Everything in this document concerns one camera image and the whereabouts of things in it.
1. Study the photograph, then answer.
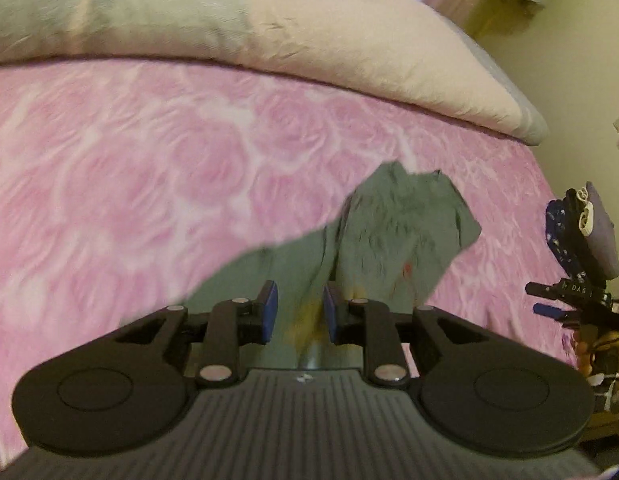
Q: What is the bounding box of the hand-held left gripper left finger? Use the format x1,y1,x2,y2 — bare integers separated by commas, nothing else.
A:
114,280,279,387

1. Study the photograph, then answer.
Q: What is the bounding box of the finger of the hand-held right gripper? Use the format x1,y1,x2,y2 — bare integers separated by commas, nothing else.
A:
525,281,566,302
533,302,574,323

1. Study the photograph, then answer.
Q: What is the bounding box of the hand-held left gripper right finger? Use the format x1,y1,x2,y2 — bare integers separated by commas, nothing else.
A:
323,280,485,389

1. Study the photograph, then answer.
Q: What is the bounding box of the grey green shirt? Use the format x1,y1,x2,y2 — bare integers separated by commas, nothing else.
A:
182,161,483,372

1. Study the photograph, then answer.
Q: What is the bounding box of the dark blue patterned cloth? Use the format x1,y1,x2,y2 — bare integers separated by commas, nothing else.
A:
543,189,597,281

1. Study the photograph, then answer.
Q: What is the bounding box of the purple grey cloth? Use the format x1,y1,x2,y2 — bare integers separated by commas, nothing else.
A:
574,181,619,279

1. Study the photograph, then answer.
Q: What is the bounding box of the pink floral blanket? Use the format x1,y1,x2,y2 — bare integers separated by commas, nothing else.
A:
0,55,590,467

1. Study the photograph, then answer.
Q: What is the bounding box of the pink and grey duvet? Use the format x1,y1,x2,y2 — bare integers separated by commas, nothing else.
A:
0,0,548,147

